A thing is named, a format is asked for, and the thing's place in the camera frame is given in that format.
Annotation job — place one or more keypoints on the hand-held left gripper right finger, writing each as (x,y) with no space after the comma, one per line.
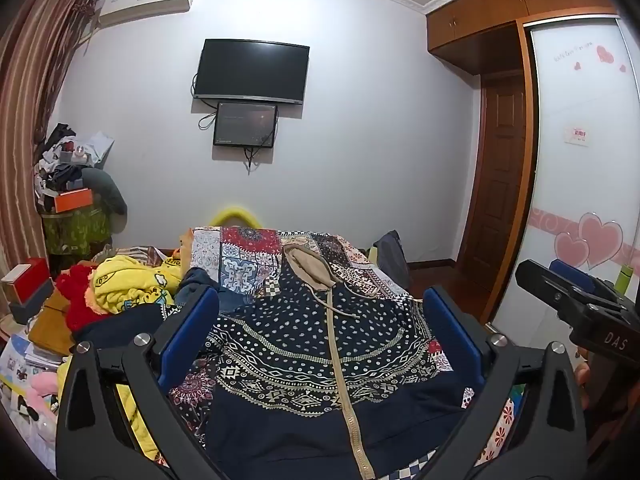
(450,326)

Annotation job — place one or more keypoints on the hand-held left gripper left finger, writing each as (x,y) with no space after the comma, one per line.
(192,321)

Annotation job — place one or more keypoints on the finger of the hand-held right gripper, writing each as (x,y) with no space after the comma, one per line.
(537,282)
(575,276)

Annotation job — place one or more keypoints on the navy patterned zip hoodie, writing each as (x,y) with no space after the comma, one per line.
(280,325)

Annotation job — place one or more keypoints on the person's right hand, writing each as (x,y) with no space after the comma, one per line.
(582,377)

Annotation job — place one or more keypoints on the blue denim cloth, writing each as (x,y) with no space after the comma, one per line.
(197,277)

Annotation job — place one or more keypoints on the green bottle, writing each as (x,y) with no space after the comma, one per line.
(625,277)

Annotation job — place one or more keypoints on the yellow cartoon print cloth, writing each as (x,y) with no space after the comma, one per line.
(130,280)

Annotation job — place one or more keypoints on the patchwork printed blanket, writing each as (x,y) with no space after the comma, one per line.
(240,260)

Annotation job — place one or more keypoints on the dark hanging jacket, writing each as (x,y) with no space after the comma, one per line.
(392,260)

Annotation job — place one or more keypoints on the white heart print wardrobe door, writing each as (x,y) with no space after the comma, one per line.
(575,185)

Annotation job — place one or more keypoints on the brown wooden door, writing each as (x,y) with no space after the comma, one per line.
(500,175)

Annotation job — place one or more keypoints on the red fluffy cloth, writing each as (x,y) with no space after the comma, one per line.
(80,300)

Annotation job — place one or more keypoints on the yellow curved headboard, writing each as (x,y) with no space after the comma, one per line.
(235,211)

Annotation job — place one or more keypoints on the green patterned cloth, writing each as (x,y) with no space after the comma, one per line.
(75,232)

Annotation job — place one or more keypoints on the dark grey cloth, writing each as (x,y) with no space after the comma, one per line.
(107,190)

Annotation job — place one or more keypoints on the grey box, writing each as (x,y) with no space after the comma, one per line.
(32,305)

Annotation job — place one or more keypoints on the pink plush toy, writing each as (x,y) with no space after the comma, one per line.
(42,385)

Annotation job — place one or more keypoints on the red box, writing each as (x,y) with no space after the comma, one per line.
(32,275)

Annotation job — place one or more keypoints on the orange box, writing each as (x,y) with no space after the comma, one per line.
(74,200)

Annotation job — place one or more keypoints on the stack of papers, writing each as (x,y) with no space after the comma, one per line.
(25,355)

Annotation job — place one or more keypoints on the pile of mixed clutter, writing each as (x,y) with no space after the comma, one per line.
(65,152)

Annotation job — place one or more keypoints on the brown striped curtain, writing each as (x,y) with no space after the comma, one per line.
(30,110)

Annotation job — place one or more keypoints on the wooden overhead cabinet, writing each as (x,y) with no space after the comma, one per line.
(500,5)

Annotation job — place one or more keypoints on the small black wall monitor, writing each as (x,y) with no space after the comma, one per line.
(245,124)

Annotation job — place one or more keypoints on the black wall television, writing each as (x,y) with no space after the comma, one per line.
(250,70)

